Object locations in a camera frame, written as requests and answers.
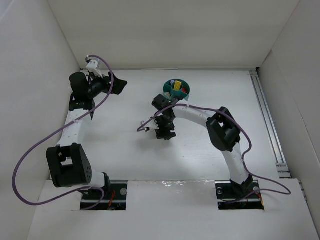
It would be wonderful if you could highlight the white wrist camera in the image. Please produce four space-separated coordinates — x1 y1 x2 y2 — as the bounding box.
86 59 103 78
141 120 159 132

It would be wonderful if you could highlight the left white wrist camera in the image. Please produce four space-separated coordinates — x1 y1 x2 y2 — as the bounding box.
86 59 103 78

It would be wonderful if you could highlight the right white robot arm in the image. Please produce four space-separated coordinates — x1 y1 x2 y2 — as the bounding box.
152 94 253 196

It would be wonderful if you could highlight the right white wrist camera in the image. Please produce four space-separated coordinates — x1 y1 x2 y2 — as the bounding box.
141 120 159 132

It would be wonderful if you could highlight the teal round divided container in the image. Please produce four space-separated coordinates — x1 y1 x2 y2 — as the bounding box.
162 79 191 101

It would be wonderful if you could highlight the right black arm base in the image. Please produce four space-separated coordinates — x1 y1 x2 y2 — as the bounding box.
215 180 265 211

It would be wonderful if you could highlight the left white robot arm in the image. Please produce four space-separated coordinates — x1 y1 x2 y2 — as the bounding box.
46 72 128 192

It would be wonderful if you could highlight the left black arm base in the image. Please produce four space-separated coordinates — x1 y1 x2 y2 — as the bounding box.
80 180 128 211

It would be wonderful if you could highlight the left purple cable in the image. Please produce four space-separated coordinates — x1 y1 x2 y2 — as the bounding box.
11 54 116 210

